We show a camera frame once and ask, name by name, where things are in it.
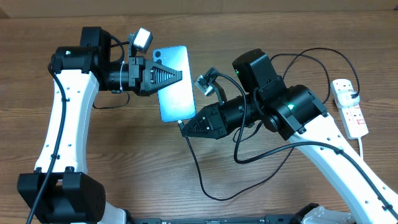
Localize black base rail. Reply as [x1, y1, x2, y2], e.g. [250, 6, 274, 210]
[124, 203, 355, 224]

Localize white charger plug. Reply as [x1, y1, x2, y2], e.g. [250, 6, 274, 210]
[335, 91, 360, 108]

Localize black charger cable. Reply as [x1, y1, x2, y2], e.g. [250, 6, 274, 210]
[177, 47, 361, 202]

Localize white power strip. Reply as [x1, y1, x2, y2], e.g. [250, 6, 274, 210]
[330, 79, 369, 139]

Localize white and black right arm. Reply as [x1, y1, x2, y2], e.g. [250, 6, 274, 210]
[179, 49, 397, 223]

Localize blue smartphone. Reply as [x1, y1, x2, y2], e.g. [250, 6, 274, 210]
[152, 45, 196, 123]

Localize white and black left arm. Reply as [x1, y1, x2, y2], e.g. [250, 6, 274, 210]
[17, 27, 182, 223]

